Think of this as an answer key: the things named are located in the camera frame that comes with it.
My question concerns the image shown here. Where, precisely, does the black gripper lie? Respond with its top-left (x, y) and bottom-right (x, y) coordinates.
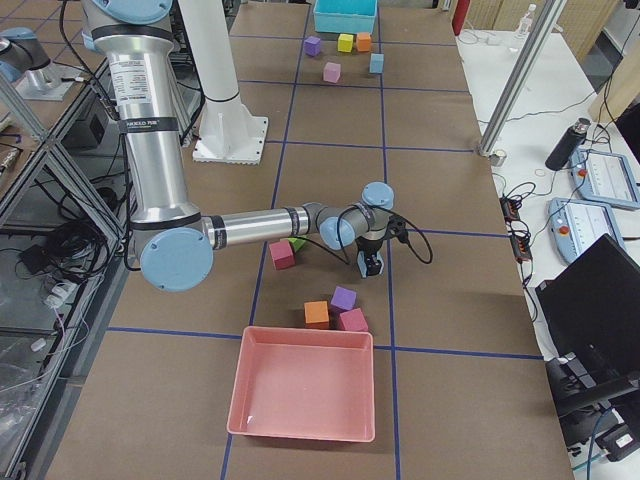
top-left (357, 236), bottom-right (384, 277)

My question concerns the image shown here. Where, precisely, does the light blue block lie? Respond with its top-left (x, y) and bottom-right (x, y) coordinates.
top-left (357, 251), bottom-right (384, 279)
top-left (369, 53), bottom-right (384, 75)

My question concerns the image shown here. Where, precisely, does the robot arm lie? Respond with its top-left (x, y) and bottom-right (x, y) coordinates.
top-left (83, 1), bottom-right (394, 292)

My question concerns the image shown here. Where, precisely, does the purple foam block right side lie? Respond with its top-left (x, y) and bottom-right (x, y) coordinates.
top-left (330, 286), bottom-right (357, 313)

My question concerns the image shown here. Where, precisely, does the purple foam block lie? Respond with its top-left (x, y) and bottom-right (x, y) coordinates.
top-left (330, 286), bottom-right (357, 313)
top-left (303, 35), bottom-right (322, 57)

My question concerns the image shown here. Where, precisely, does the magenta foam block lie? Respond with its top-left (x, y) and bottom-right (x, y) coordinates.
top-left (337, 308), bottom-right (369, 332)

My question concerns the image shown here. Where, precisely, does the green foam block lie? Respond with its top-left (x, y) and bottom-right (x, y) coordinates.
top-left (287, 237), bottom-right (307, 253)

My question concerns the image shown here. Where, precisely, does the orange foam block right side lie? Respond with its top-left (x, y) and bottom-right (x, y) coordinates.
top-left (304, 301), bottom-right (330, 329)

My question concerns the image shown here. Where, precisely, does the orange foam block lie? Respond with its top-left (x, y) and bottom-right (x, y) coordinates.
top-left (355, 32), bottom-right (372, 53)
top-left (304, 301), bottom-right (330, 329)

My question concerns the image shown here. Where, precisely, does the dark pink foam block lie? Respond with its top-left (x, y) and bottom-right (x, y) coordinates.
top-left (269, 239), bottom-right (296, 270)

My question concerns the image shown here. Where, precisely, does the pink plastic bin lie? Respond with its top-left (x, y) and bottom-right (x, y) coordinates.
top-left (227, 326), bottom-right (376, 443)

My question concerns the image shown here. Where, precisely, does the black power strip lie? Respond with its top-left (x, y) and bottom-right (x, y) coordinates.
top-left (500, 196), bottom-right (533, 264)

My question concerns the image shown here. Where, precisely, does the small metal cylinder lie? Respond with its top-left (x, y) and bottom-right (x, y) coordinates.
top-left (489, 149), bottom-right (507, 168)

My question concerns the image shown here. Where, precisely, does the light pink foam block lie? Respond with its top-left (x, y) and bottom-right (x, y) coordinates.
top-left (322, 62), bottom-right (341, 84)

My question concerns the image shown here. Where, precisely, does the teach pendant near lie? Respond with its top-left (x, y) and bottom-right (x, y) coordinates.
top-left (548, 197), bottom-right (625, 264)

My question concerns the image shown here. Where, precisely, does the teach pendant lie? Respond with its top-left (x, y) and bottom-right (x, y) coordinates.
top-left (548, 197), bottom-right (625, 264)
top-left (569, 148), bottom-right (639, 210)

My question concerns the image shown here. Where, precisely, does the yellow foam block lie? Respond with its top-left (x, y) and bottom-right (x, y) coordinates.
top-left (337, 33), bottom-right (354, 53)

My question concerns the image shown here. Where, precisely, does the orange foam block left side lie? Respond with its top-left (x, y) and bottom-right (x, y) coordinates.
top-left (355, 32), bottom-right (372, 53)

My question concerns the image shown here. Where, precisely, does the purple foam block left side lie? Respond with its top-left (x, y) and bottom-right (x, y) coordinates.
top-left (303, 35), bottom-right (322, 57)

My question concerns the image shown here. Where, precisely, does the black laptop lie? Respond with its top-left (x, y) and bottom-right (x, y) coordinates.
top-left (536, 234), bottom-right (639, 372)

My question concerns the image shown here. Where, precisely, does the black water bottle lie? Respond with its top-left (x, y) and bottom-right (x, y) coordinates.
top-left (545, 117), bottom-right (591, 171)

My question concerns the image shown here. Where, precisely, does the teal plastic bin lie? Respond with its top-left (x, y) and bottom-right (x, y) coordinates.
top-left (313, 0), bottom-right (378, 34)

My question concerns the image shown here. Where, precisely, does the teach pendant far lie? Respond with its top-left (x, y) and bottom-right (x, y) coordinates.
top-left (569, 148), bottom-right (639, 210)

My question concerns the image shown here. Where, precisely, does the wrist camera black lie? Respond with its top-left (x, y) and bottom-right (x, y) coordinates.
top-left (386, 214), bottom-right (411, 246)

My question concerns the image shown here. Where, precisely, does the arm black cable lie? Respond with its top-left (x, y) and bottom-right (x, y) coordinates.
top-left (299, 212), bottom-right (434, 266)

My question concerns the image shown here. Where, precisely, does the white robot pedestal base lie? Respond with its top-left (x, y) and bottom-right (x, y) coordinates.
top-left (179, 0), bottom-right (268, 165)

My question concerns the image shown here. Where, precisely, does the aluminium frame post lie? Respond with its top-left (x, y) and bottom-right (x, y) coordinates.
top-left (477, 0), bottom-right (567, 157)

